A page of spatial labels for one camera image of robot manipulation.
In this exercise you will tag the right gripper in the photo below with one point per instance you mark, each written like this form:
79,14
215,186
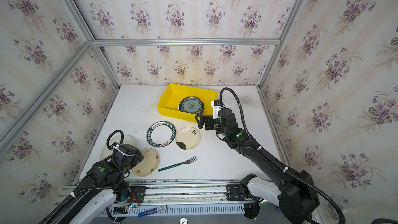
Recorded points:
210,123

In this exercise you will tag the teal patterned plate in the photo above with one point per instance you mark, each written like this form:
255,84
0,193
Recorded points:
192,105

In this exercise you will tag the cream plate with dark leaf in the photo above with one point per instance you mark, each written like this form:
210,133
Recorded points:
188,138

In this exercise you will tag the green text-rimmed white plate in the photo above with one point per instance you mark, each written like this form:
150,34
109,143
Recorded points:
161,134

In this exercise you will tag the cream floral plate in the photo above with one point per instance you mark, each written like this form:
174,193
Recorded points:
149,164

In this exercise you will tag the plain cream plate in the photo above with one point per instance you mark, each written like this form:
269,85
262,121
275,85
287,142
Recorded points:
105,149

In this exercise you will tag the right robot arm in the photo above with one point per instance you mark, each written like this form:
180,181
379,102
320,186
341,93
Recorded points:
295,194

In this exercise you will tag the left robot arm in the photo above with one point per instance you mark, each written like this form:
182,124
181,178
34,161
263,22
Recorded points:
103,185

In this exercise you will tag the yellow plastic bin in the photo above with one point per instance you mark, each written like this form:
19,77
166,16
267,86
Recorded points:
170,100

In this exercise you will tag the blue marker pen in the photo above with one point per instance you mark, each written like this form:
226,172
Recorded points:
152,211

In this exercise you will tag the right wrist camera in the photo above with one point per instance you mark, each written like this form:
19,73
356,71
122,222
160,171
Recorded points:
216,105

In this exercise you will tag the green-handled fork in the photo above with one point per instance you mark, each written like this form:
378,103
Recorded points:
189,161

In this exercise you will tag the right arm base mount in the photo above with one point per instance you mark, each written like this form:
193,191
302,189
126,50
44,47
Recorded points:
250,188

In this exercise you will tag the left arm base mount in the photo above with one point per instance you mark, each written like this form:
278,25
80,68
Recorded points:
130,198

